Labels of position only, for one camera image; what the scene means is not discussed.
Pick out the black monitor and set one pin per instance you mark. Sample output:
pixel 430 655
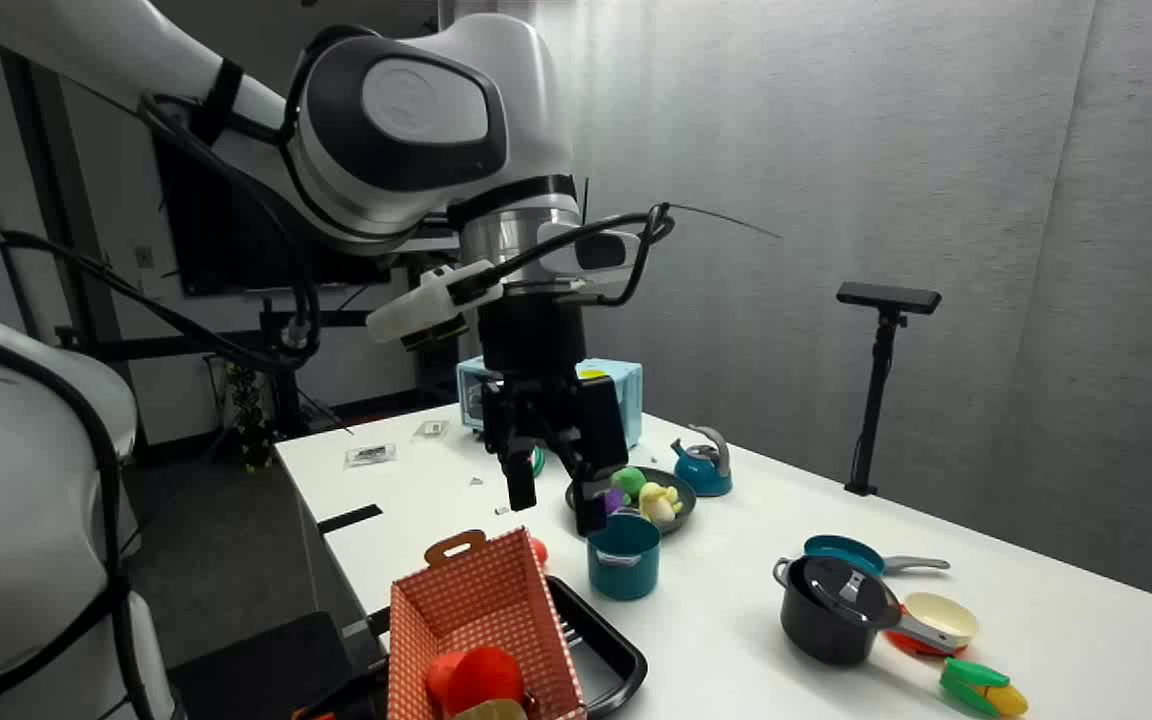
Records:
pixel 223 240

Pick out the blue toy pot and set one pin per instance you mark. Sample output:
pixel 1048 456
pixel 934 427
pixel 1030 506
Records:
pixel 624 560

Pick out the red toy tomato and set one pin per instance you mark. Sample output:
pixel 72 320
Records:
pixel 471 679

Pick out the purple toy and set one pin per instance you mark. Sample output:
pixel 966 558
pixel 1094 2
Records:
pixel 614 501

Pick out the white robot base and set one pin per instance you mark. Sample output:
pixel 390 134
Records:
pixel 1 506

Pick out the green toy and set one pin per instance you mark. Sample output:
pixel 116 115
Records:
pixel 630 481

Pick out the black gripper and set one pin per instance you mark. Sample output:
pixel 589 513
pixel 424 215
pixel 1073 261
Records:
pixel 539 400

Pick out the teal toy frying pan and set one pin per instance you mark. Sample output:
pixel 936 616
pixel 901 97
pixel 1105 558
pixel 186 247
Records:
pixel 843 549

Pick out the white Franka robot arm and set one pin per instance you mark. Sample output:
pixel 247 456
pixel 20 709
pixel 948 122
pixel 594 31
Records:
pixel 402 107

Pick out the dark round plate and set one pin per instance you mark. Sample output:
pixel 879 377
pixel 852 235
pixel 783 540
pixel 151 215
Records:
pixel 677 513

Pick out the black toy pot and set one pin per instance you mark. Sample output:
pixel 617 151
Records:
pixel 829 637

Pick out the light blue box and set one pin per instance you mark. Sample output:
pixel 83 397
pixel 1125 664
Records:
pixel 623 387

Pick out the yellow toy pineapple slice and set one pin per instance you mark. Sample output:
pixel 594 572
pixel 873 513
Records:
pixel 493 709

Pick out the grey curtain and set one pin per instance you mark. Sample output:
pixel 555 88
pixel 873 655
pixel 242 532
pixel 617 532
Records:
pixel 1071 201

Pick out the black tape strip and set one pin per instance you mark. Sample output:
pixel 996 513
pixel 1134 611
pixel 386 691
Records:
pixel 349 516

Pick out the yellow toy banana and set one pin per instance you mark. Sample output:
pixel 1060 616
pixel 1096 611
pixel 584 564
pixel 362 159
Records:
pixel 661 501

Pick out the red toy saucer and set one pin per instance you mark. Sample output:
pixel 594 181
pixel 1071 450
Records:
pixel 905 647

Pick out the red checkered basket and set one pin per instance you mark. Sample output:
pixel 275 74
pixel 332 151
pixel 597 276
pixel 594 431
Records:
pixel 481 606

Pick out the black plastic tray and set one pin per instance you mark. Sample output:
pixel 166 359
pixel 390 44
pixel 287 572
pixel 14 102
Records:
pixel 600 660

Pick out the green yellow toy corn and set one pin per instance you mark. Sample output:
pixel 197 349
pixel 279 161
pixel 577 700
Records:
pixel 983 691

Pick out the glass pot lid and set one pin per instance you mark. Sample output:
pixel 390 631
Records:
pixel 849 590

